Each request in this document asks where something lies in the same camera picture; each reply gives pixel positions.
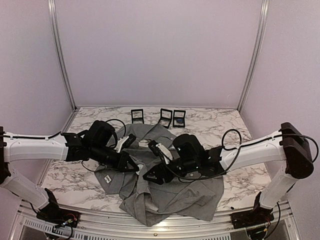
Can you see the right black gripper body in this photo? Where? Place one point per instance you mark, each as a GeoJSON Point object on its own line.
{"type": "Point", "coordinates": [169, 176]}

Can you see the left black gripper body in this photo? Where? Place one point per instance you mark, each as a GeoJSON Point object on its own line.
{"type": "Point", "coordinates": [124, 155]}

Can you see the grey button shirt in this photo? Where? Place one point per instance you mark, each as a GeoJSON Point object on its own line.
{"type": "Point", "coordinates": [148, 202]}

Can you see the pink round brooch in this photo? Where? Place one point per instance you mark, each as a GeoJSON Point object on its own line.
{"type": "Point", "coordinates": [140, 166]}

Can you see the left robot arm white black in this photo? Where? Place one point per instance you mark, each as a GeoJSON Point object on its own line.
{"type": "Point", "coordinates": [99, 143]}

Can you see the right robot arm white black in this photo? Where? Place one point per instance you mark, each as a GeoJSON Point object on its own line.
{"type": "Point", "coordinates": [286, 144]}

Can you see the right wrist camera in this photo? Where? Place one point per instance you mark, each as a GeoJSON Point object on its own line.
{"type": "Point", "coordinates": [161, 151]}

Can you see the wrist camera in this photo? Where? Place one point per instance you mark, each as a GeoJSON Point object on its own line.
{"type": "Point", "coordinates": [161, 151]}
{"type": "Point", "coordinates": [124, 142]}

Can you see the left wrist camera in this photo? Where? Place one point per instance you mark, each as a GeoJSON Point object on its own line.
{"type": "Point", "coordinates": [124, 142]}

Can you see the left black display frame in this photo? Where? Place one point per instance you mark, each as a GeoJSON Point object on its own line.
{"type": "Point", "coordinates": [137, 116]}

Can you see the black display frame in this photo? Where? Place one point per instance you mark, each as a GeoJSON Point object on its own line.
{"type": "Point", "coordinates": [179, 118]}
{"type": "Point", "coordinates": [137, 116]}
{"type": "Point", "coordinates": [166, 116]}

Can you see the right black display frame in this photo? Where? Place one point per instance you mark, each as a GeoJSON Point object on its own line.
{"type": "Point", "coordinates": [179, 118]}

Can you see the middle black display frame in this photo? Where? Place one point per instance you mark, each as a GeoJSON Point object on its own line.
{"type": "Point", "coordinates": [166, 116]}

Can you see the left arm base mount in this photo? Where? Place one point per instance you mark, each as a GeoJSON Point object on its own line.
{"type": "Point", "coordinates": [54, 214]}

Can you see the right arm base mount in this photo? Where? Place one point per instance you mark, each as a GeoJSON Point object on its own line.
{"type": "Point", "coordinates": [257, 215]}

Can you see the front aluminium rail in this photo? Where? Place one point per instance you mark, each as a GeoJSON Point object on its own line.
{"type": "Point", "coordinates": [105, 225]}

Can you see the left aluminium frame post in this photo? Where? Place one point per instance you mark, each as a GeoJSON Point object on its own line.
{"type": "Point", "coordinates": [59, 52]}

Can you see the aluminium frame post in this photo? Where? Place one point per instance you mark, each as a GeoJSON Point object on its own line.
{"type": "Point", "coordinates": [257, 47]}
{"type": "Point", "coordinates": [59, 52]}

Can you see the right aluminium frame post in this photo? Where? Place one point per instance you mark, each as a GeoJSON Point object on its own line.
{"type": "Point", "coordinates": [257, 47]}

